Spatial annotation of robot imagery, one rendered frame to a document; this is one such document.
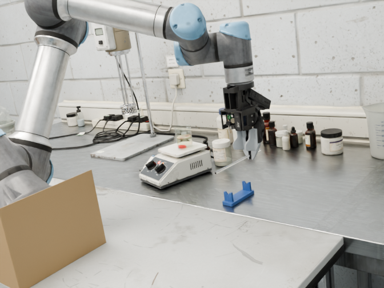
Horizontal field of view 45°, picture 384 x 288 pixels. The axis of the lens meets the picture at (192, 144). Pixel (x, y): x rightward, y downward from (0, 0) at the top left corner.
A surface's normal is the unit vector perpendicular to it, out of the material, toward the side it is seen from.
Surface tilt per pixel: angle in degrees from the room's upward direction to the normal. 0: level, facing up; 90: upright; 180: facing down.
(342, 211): 0
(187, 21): 61
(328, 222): 0
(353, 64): 90
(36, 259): 90
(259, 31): 90
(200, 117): 90
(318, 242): 0
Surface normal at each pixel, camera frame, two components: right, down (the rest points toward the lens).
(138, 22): -0.31, 0.52
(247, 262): -0.13, -0.95
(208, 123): -0.62, 0.29
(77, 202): 0.77, 0.07
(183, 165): 0.58, 0.15
